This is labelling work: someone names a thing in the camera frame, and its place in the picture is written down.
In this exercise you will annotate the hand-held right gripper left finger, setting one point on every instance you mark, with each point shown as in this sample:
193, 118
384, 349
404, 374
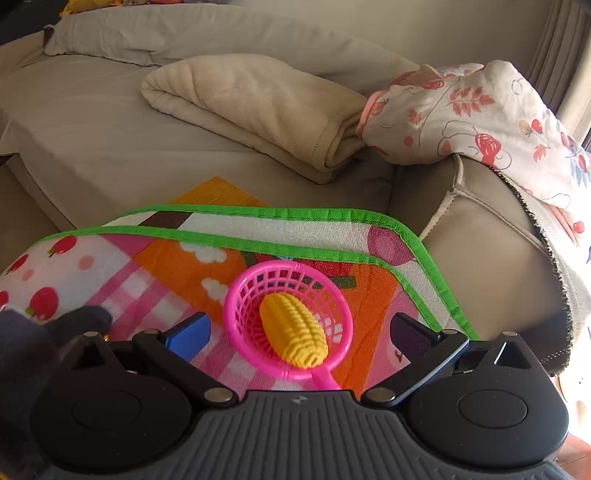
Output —
190, 339

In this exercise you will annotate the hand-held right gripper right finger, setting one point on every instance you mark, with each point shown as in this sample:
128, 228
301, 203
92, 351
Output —
411, 339

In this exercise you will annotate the pink toy strainer basket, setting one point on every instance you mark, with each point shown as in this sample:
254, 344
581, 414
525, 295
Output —
240, 295

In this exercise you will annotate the yellow toy corn cob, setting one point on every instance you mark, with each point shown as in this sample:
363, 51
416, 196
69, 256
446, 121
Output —
295, 332

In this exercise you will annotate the colourful printed play mat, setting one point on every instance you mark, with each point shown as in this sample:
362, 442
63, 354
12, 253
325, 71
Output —
161, 258

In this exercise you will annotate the beige cloth with dark edge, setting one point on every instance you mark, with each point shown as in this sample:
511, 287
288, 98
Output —
570, 295

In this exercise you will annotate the beige sofa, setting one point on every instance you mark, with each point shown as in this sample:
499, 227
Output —
92, 152

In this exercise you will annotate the white floral quilt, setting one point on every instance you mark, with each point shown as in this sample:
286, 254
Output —
461, 106

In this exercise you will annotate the folded beige blanket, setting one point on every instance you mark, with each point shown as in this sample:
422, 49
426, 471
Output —
240, 101

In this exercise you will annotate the long beige sofa cushion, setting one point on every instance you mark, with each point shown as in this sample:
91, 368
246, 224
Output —
184, 32

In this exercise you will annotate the beige curtain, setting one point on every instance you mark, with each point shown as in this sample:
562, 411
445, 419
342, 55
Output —
563, 55

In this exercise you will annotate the yellow plush toy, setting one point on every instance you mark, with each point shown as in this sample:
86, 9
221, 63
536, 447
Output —
92, 4

